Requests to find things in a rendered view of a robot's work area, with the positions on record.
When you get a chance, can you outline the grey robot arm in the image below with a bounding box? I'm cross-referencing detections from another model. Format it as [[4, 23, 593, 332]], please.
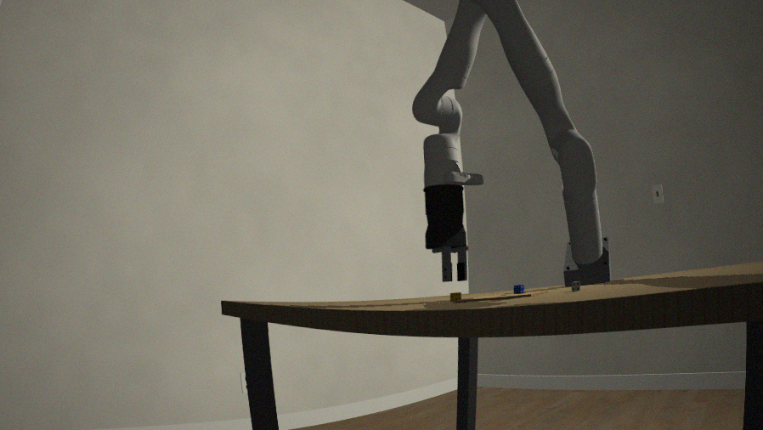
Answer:
[[412, 0, 602, 264]]

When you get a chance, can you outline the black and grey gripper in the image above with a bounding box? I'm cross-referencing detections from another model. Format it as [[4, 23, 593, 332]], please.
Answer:
[[423, 160, 483, 282]]

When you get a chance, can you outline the tan flat mat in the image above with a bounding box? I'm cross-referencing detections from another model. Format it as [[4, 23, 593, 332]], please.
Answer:
[[455, 291, 548, 303]]

